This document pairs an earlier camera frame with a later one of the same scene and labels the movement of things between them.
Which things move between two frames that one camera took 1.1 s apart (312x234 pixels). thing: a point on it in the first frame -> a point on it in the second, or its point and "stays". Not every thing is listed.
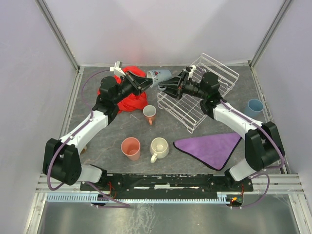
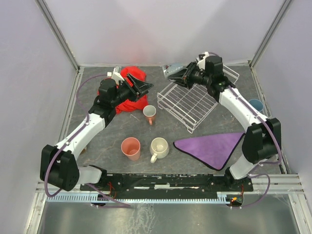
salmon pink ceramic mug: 149,111 stays
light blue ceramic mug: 158,76 -> 170,68
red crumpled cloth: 133,103 stays
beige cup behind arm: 84,151 stays
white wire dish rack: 188,111 stays
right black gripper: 182,84 -> 188,74
